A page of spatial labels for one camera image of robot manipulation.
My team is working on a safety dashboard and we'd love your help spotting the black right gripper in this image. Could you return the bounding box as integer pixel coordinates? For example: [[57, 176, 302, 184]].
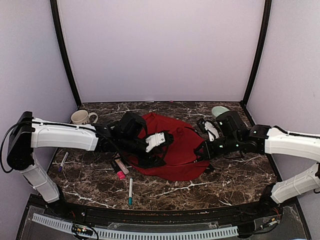
[[194, 134, 241, 160]]

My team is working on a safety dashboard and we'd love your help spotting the pastel yellow pink highlighter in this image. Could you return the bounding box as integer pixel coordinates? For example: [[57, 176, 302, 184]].
[[114, 158, 130, 175]]

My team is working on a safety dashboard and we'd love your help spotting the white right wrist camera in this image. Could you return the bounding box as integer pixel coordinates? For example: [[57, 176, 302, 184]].
[[196, 118, 219, 142]]

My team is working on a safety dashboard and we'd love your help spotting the white slotted cable duct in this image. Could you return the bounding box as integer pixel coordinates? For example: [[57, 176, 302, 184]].
[[31, 213, 239, 240]]

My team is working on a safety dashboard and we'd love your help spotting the black front rail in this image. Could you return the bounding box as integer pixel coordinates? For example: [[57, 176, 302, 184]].
[[24, 193, 298, 226]]

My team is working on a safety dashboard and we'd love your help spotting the right black frame post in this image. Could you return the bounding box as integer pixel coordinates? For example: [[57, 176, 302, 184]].
[[243, 0, 273, 102]]

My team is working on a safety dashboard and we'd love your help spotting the pale green ceramic bowl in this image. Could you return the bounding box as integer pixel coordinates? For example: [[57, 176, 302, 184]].
[[211, 106, 230, 119]]

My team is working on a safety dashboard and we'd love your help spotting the white teal marker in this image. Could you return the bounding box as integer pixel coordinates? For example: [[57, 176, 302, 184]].
[[128, 177, 133, 206]]

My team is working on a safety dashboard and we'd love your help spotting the white purple marker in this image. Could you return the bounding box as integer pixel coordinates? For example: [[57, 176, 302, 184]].
[[58, 152, 69, 173]]

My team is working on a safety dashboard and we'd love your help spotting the black pink highlighter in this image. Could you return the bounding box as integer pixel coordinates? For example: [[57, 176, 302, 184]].
[[110, 160, 126, 180]]

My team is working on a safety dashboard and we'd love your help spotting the black frame post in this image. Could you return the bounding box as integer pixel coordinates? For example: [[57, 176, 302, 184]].
[[49, 0, 82, 107], [243, 0, 273, 102]]

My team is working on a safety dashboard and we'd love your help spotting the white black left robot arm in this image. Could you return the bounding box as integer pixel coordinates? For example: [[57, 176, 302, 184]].
[[3, 111, 174, 218]]

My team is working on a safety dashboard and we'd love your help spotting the red student backpack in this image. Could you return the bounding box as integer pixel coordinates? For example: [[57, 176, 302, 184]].
[[133, 113, 211, 181]]

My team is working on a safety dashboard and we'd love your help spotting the small circuit board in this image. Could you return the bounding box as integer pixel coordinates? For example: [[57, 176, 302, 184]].
[[71, 224, 94, 236]]

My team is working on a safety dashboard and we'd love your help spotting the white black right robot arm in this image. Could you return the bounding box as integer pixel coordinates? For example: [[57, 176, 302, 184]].
[[194, 110, 320, 217]]

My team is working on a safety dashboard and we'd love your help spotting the white patterned mug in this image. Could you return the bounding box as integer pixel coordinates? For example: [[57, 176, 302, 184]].
[[71, 109, 99, 125]]

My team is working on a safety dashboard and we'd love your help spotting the left black frame post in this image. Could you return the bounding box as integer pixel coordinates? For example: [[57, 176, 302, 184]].
[[49, 0, 82, 107]]

